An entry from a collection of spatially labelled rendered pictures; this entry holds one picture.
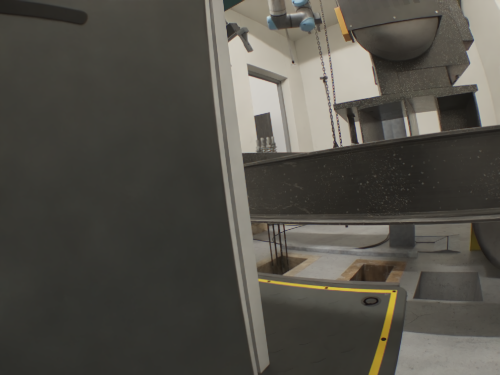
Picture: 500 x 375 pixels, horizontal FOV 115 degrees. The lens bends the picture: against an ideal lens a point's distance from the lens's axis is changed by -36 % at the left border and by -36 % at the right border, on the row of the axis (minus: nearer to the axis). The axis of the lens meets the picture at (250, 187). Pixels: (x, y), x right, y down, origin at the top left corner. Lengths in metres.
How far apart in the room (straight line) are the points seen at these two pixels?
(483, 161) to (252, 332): 0.73
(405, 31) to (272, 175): 0.87
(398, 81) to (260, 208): 0.86
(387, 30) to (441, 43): 0.30
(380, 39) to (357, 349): 1.10
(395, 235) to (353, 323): 1.43
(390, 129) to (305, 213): 1.05
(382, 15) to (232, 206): 1.10
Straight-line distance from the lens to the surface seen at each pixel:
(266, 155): 1.42
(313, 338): 0.45
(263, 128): 8.62
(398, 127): 1.79
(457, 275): 1.47
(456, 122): 1.61
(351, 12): 1.26
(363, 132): 1.21
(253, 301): 0.32
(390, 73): 1.25
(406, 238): 1.86
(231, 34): 1.08
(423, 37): 1.20
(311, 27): 1.24
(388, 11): 1.25
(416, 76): 1.25
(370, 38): 1.19
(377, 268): 1.57
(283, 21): 1.23
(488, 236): 1.33
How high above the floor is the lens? 0.60
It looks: 2 degrees down
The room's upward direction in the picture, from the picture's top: 7 degrees counter-clockwise
